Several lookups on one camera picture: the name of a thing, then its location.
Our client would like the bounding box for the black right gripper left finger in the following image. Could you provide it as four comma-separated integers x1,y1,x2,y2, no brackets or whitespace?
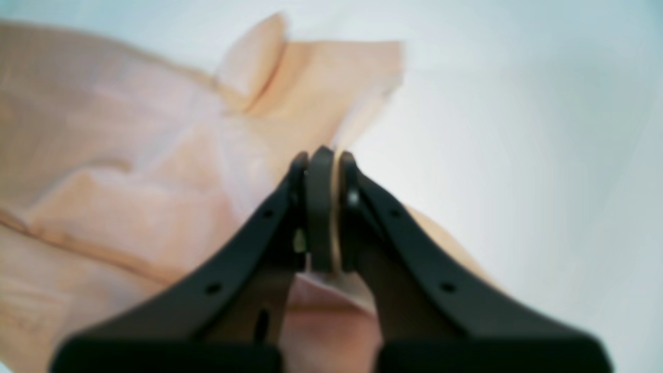
49,146,334,372

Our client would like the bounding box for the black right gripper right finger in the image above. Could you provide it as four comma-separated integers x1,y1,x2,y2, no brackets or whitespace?
338,152,613,372

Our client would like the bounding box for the peach orange T-shirt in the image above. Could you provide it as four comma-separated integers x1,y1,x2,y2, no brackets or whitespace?
0,11,498,373

